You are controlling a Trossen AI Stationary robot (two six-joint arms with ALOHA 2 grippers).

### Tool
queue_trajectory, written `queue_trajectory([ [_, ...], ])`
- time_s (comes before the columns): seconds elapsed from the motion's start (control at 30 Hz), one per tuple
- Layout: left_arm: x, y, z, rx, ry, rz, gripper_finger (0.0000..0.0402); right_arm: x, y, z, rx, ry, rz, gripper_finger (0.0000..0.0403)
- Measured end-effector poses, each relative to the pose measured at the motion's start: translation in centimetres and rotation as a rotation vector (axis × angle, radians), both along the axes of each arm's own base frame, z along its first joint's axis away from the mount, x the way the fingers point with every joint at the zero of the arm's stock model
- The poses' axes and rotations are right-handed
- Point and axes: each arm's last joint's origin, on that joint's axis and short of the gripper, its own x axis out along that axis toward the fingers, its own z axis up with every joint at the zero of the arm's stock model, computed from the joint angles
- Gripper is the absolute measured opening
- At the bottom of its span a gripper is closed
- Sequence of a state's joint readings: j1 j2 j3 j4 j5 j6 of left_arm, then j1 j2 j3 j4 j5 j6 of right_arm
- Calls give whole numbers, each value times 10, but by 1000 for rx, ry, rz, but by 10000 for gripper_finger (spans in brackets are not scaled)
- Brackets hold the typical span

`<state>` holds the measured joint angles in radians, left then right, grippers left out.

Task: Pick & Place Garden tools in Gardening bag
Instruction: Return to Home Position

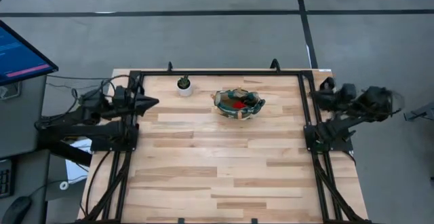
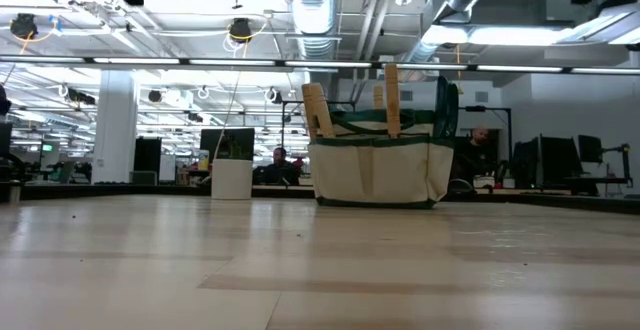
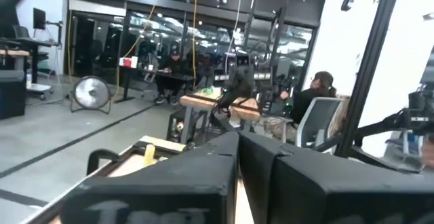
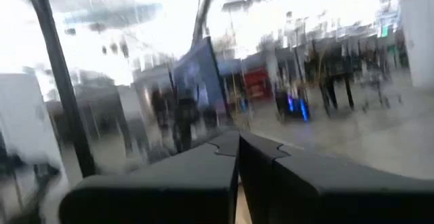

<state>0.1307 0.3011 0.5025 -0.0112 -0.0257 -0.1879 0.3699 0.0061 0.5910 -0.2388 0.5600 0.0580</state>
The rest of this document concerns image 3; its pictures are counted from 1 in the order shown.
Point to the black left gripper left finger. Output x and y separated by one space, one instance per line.
162 183

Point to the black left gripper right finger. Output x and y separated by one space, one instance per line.
322 190

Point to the black background robot arm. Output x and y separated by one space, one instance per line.
237 81

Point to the black monitor on arm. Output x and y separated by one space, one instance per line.
39 18

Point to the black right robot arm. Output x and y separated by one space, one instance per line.
383 125

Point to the small light wooden peg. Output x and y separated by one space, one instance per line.
149 153

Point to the black computer box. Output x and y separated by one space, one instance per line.
175 125

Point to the grey office chair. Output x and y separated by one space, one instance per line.
322 115

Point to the wooden robot station table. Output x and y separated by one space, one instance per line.
200 102

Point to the person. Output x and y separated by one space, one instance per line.
173 68
305 102

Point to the black desk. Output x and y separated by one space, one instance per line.
132 81

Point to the round floor fan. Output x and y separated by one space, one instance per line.
91 93

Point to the red white box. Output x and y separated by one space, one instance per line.
128 62

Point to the black cabinet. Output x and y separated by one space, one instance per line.
12 95

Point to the dark standing desk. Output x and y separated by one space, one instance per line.
32 44

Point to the black frame hook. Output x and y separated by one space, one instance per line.
93 156

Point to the black wall device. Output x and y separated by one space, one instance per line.
348 0

